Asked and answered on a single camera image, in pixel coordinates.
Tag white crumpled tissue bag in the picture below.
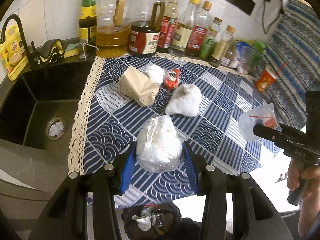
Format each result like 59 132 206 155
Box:
165 84 202 117

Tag black hanging cable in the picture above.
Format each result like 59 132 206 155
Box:
261 0 285 35

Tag red orange snack wrapper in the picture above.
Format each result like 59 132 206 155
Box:
163 68 180 90

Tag black kitchen sink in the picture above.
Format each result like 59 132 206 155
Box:
0 55 97 153

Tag blue white patterned tablecloth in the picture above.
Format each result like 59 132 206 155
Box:
67 52 282 209

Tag small brown spice jar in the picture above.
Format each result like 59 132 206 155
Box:
220 50 234 67

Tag small white plastic bag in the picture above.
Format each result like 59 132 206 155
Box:
145 64 165 85

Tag yellow dish soap bottle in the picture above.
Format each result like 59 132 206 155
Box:
1 24 28 81

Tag blue patterned fabric cover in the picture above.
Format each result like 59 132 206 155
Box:
253 0 319 129

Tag clear bag with white tissue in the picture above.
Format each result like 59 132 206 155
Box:
136 115 182 173

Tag black faucet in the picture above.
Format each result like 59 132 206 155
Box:
0 13 38 67

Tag yellow green sponge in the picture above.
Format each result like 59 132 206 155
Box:
64 43 80 58

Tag clear bag with red packet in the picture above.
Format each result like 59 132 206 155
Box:
238 103 282 142

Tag large cooking oil jug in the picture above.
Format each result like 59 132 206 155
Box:
95 0 130 59

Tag soy sauce jug white label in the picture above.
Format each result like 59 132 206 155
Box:
129 0 165 57

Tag red blue label bottle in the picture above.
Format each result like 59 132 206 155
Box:
185 1 213 56

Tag red paper cup with straw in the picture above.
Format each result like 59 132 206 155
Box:
255 62 287 92

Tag green yellow glass bottle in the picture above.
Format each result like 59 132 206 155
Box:
78 0 97 45

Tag yellow cap vinegar bottle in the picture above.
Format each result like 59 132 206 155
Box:
169 0 200 57

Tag right hand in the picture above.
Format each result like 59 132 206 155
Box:
287 158 319 199

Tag black trash bin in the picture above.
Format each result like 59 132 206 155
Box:
121 202 182 239

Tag small sesame oil bottle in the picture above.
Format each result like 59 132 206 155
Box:
209 25 236 68

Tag green label small bottle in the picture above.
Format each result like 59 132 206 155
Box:
199 17 222 60

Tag crumpled brown paper bag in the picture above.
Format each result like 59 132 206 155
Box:
118 66 159 107

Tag blue white snack bags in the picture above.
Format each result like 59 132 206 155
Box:
229 41 255 74

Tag yellow black dish cloth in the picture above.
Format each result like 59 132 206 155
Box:
34 38 65 66

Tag white tissue in drain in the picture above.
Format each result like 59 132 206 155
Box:
48 121 64 138

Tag green plastic package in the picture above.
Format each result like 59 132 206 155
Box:
252 40 267 57

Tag chrome soap dispenser pump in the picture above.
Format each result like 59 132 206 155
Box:
79 39 100 59

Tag red label dark bottle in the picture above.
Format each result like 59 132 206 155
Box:
157 0 179 53

